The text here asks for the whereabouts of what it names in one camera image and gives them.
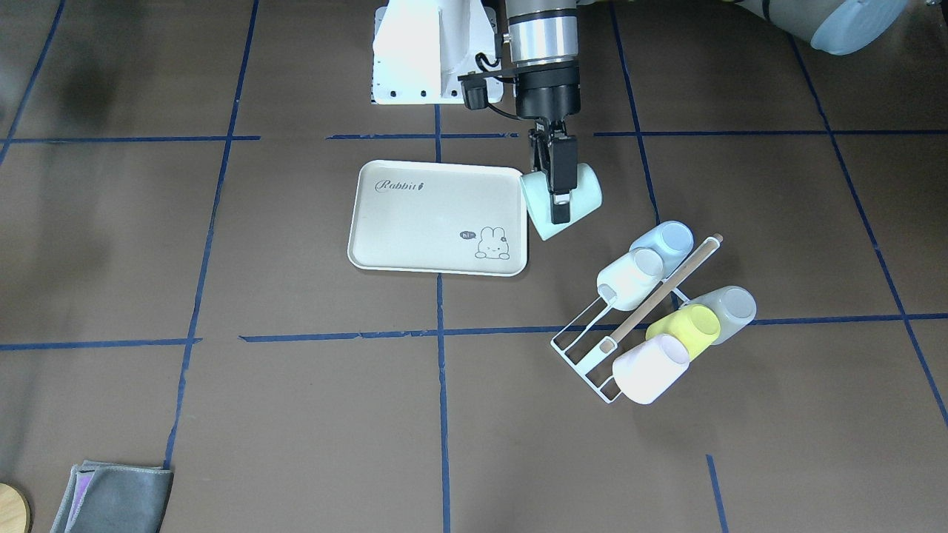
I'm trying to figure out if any yellow cup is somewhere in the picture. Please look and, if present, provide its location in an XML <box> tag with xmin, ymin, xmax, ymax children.
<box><xmin>644</xmin><ymin>304</ymin><xmax>722</xmax><ymax>361</ymax></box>

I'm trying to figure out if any wooden mug tree stand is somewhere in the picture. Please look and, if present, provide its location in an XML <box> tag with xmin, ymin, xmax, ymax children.
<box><xmin>1</xmin><ymin>483</ymin><xmax>33</xmax><ymax>533</ymax></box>

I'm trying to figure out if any light blue cup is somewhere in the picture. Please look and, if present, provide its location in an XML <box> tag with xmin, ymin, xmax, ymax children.
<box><xmin>630</xmin><ymin>221</ymin><xmax>695</xmax><ymax>278</ymax></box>

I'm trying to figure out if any white wire cup rack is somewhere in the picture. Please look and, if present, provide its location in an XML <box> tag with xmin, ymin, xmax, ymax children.
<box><xmin>550</xmin><ymin>234</ymin><xmax>724</xmax><ymax>404</ymax></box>

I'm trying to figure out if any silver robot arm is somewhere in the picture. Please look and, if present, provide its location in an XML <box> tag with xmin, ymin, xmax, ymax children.
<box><xmin>505</xmin><ymin>1</ymin><xmax>907</xmax><ymax>237</ymax></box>

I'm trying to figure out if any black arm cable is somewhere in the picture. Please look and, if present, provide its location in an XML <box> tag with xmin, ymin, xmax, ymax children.
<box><xmin>474</xmin><ymin>30</ymin><xmax>523</xmax><ymax>121</ymax></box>

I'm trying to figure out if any pink cup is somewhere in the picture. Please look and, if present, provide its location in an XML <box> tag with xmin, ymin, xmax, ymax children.
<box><xmin>612</xmin><ymin>334</ymin><xmax>690</xmax><ymax>405</ymax></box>

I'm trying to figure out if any grey folded cloth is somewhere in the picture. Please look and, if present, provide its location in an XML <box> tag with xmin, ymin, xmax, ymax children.
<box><xmin>50</xmin><ymin>460</ymin><xmax>175</xmax><ymax>532</ymax></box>

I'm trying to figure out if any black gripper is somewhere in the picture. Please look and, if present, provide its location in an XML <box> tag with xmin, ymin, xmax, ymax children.
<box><xmin>514</xmin><ymin>63</ymin><xmax>581</xmax><ymax>225</ymax></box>

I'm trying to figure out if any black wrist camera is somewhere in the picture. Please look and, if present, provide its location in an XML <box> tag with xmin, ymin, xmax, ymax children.
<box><xmin>458</xmin><ymin>70</ymin><xmax>514</xmax><ymax>110</ymax></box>

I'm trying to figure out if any cream white cup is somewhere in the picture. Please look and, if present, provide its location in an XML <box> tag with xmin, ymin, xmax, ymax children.
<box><xmin>596</xmin><ymin>247</ymin><xmax>664</xmax><ymax>311</ymax></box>

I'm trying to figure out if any grey cup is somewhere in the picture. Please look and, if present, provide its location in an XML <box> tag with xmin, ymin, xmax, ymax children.
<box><xmin>688</xmin><ymin>286</ymin><xmax>756</xmax><ymax>346</ymax></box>

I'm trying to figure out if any green cup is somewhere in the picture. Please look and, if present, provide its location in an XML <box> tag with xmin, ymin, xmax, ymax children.
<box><xmin>521</xmin><ymin>163</ymin><xmax>603</xmax><ymax>241</ymax></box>

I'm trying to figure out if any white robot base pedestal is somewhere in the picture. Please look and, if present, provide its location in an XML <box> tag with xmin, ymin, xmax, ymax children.
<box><xmin>370</xmin><ymin>1</ymin><xmax>498</xmax><ymax>105</ymax></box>

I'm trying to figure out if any beige rabbit tray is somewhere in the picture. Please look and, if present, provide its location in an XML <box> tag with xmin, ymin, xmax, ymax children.
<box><xmin>347</xmin><ymin>161</ymin><xmax>528</xmax><ymax>277</ymax></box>

